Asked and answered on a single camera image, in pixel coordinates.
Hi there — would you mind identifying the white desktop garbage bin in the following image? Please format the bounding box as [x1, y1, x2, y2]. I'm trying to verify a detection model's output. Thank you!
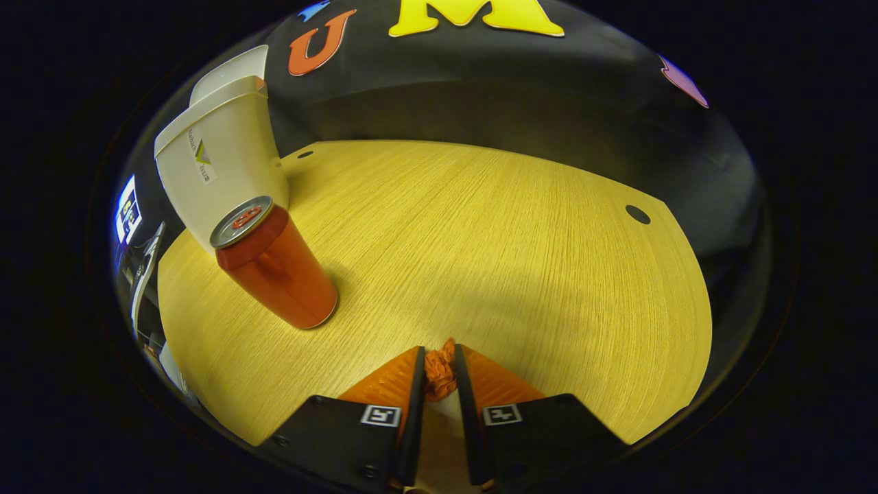
[154, 45, 290, 255]

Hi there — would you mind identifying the computer monitor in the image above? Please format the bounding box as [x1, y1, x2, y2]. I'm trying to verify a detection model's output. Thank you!
[115, 175, 143, 245]

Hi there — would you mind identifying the black backdrop cloth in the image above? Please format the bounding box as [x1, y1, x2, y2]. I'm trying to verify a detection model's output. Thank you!
[261, 0, 766, 275]

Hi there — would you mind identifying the red pop can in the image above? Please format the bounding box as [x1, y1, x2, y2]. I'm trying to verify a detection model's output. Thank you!
[209, 196, 340, 331]

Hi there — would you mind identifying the orange paper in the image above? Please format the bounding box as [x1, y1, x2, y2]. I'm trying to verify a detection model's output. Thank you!
[424, 338, 459, 403]

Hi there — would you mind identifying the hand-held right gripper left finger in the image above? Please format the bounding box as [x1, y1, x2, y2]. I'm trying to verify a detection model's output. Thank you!
[257, 345, 427, 489]

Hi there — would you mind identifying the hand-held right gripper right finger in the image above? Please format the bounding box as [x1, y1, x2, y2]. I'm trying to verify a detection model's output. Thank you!
[453, 343, 629, 489]

